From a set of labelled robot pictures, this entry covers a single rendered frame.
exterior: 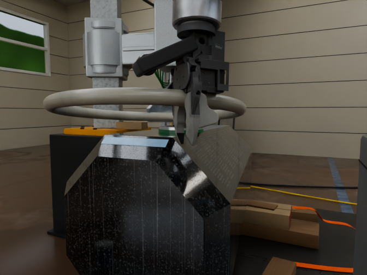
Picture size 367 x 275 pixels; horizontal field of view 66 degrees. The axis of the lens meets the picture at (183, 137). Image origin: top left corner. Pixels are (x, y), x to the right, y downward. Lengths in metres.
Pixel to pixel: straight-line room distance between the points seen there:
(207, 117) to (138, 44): 1.63
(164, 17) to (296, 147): 5.27
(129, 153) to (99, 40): 1.18
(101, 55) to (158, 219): 1.34
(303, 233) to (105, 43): 1.85
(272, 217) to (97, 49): 1.67
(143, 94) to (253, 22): 6.23
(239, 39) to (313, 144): 2.75
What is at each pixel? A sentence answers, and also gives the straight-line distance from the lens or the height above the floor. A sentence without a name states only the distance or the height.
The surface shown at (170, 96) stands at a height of 0.93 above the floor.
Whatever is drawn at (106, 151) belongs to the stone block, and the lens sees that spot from 1.17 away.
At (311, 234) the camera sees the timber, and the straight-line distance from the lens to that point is 2.10.
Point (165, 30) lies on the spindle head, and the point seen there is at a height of 1.26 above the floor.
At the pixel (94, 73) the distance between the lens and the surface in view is 2.13.
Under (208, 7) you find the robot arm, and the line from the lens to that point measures 0.52.
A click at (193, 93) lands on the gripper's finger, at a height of 0.93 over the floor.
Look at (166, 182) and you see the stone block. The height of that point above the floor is 0.65.
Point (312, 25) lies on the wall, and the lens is 6.48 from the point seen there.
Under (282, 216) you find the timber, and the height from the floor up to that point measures 0.20.
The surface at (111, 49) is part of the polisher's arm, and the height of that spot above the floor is 1.33.
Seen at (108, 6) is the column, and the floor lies 1.64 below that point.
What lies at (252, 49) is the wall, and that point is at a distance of 6.53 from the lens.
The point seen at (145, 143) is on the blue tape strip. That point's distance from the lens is 1.11.
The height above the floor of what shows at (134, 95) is 0.93.
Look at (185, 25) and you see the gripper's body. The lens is 0.52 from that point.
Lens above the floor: 0.90
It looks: 5 degrees down
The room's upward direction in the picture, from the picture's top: straight up
